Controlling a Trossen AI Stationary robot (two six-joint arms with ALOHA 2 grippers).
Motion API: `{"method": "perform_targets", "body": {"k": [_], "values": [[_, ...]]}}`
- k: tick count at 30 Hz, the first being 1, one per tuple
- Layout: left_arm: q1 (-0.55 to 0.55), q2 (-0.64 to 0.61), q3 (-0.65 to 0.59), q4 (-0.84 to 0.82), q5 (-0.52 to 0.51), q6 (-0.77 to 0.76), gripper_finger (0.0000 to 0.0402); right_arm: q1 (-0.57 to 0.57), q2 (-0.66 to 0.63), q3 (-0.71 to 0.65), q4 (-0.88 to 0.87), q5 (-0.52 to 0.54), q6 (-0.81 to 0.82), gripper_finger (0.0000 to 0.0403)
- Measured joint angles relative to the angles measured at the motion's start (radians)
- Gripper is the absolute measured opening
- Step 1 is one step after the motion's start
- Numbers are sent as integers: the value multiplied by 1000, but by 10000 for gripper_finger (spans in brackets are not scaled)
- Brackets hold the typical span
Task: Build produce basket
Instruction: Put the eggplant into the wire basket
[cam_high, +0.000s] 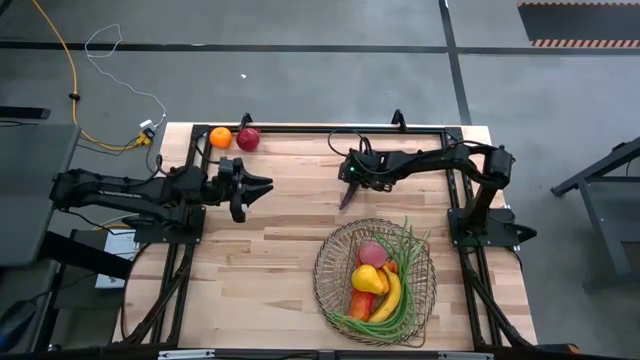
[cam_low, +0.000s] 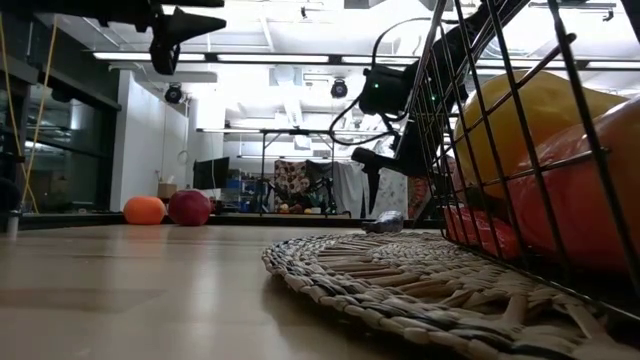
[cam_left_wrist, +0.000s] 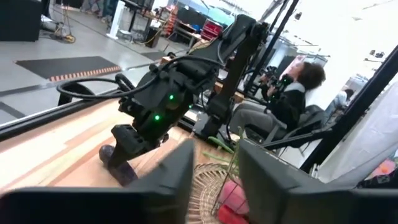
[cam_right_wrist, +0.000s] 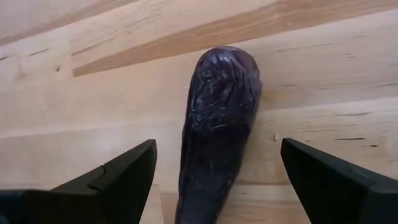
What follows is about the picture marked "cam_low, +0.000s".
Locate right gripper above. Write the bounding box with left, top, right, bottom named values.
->
left=351, top=107, right=441, bottom=216

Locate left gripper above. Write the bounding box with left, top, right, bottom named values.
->
left=94, top=0, right=227, bottom=76

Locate black wire basket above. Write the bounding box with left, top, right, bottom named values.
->
left=404, top=0, right=640, bottom=321

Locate red wrinkled pepper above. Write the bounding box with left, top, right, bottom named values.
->
left=443, top=203, right=524, bottom=262

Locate yellow pear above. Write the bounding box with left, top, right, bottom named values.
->
left=452, top=69, right=629, bottom=201

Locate orange fruit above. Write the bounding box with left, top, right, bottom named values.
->
left=122, top=195, right=167, bottom=226

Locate white printed hanging cloth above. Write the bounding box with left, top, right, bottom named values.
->
left=377, top=169, right=409, bottom=219

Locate plain white hanging cloth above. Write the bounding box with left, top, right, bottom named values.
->
left=333, top=162, right=369, bottom=219

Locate orange patterned hanging cloth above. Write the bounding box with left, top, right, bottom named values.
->
left=407, top=177, right=437, bottom=219

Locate dark hanging cloth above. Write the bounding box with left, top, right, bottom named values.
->
left=305, top=160, right=335, bottom=201

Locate person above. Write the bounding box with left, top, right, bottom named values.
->
left=294, top=175, right=314, bottom=211

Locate brown patterned hanging cloth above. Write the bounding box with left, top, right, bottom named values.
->
left=273, top=159, right=307, bottom=211

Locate long ceiling light strip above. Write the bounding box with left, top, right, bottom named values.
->
left=92, top=49, right=640, bottom=71

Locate black computer monitor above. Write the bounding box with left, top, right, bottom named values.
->
left=193, top=156, right=231, bottom=190

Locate tissue box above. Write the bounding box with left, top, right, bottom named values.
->
left=157, top=175, right=179, bottom=200

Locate red apple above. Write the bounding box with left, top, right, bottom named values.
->
left=167, top=188, right=213, bottom=227

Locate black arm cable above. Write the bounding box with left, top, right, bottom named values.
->
left=328, top=17, right=436, bottom=147

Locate black metal rack frame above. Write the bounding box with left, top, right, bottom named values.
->
left=259, top=128, right=337, bottom=217

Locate wire mesh basket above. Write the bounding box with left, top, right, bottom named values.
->
left=260, top=230, right=640, bottom=360

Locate yellow hanging cord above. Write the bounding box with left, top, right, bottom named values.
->
left=0, top=14, right=59, bottom=214

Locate black aluminium table frame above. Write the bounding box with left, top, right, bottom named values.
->
left=0, top=212, right=441, bottom=232

